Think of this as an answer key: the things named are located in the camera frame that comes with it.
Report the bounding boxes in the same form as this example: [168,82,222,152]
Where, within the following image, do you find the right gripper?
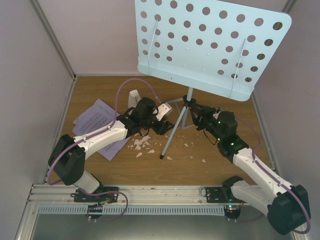
[189,103,223,142]

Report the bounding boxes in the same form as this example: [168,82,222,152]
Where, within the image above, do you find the white metronome body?
[128,89,141,108]

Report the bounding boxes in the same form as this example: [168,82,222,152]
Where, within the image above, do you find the light blue music stand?
[133,0,293,161]

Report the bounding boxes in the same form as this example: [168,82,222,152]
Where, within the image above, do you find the sheet music paper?
[97,137,130,161]
[72,99,115,136]

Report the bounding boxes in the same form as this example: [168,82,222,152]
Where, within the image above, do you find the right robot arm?
[186,99,311,235]

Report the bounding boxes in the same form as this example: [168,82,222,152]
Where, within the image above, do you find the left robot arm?
[47,97,174,202]

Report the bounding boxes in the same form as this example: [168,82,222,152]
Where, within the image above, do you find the white debris pile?
[127,134,151,151]

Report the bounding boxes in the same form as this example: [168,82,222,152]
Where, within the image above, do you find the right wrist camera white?
[213,107,221,119]

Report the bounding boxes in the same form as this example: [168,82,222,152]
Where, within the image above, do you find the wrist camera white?
[213,107,221,119]
[153,102,173,121]

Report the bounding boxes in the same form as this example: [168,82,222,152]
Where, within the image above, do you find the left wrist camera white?
[153,102,173,121]

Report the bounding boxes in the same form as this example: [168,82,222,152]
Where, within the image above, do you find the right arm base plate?
[204,186,226,204]

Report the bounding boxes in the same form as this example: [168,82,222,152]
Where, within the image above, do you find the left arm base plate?
[70,186,119,204]

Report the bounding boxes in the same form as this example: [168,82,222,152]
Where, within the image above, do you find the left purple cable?
[47,77,162,186]

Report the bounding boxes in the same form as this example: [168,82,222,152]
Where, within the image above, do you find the right aluminium frame post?
[282,0,298,14]

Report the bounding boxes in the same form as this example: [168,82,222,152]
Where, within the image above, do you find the aluminium frame post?
[282,0,298,14]
[29,0,77,81]

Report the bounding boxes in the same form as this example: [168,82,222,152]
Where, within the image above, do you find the aluminium front rail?
[27,184,300,206]

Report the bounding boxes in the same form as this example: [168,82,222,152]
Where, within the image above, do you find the slotted cable duct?
[38,204,225,216]

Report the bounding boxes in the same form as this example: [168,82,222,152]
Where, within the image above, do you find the left aluminium frame post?
[29,0,77,81]

